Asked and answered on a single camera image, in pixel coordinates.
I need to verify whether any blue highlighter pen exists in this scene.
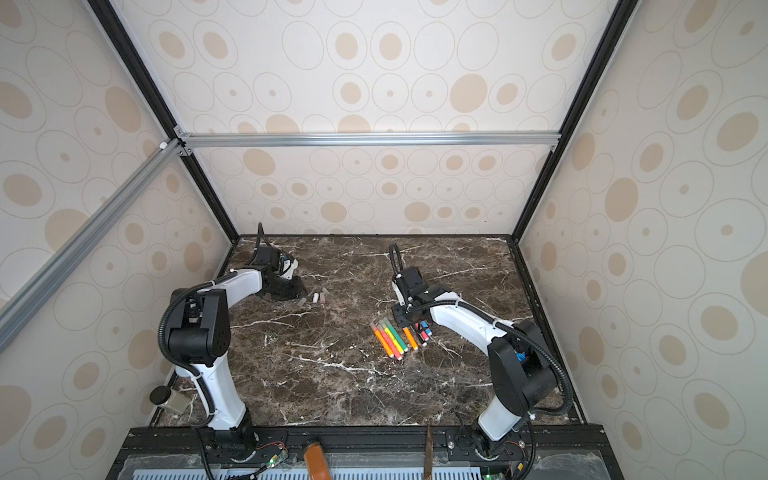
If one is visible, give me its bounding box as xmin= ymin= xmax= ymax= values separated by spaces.
xmin=420 ymin=321 xmax=432 ymax=338

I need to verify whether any orange highlighter pen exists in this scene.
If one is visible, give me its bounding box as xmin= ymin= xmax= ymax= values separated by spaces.
xmin=370 ymin=323 xmax=394 ymax=358
xmin=402 ymin=327 xmax=419 ymax=351

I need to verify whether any black white marker pen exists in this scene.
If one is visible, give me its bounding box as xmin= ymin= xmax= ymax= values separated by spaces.
xmin=412 ymin=327 xmax=428 ymax=346

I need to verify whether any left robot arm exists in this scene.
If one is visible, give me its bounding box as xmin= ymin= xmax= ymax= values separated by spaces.
xmin=157 ymin=268 xmax=305 ymax=431

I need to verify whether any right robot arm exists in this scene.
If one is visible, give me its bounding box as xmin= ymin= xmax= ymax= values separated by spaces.
xmin=392 ymin=292 xmax=574 ymax=458

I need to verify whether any green highlighter pen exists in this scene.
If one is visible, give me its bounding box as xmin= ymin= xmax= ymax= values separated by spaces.
xmin=384 ymin=319 xmax=408 ymax=352

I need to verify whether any yellow highlighter pen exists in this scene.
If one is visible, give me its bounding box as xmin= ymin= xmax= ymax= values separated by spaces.
xmin=381 ymin=320 xmax=405 ymax=358

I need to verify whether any thin wooden stick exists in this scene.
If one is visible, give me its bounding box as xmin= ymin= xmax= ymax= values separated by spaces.
xmin=423 ymin=425 xmax=434 ymax=480

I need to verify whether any small bottle black cap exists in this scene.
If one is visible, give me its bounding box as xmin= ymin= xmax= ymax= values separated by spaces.
xmin=149 ymin=385 xmax=192 ymax=415

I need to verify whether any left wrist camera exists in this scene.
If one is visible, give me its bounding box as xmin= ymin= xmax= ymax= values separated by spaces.
xmin=245 ymin=245 xmax=298 ymax=280

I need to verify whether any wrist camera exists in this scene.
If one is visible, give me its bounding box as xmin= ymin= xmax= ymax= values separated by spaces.
xmin=245 ymin=245 xmax=298 ymax=280
xmin=392 ymin=267 xmax=428 ymax=305

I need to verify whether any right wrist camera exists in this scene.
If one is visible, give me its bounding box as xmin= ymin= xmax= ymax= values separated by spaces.
xmin=392 ymin=267 xmax=428 ymax=305

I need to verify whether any brown handle tool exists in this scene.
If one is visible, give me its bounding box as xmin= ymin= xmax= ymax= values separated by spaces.
xmin=303 ymin=441 xmax=332 ymax=480

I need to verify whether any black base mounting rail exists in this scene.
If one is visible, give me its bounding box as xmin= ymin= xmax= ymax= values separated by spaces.
xmin=110 ymin=424 xmax=618 ymax=474

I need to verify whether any horizontal aluminium rail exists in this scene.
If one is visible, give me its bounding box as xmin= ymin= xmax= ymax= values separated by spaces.
xmin=181 ymin=130 xmax=561 ymax=148

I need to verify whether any diagonal aluminium rail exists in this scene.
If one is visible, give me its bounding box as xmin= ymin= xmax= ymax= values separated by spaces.
xmin=1 ymin=138 xmax=181 ymax=349

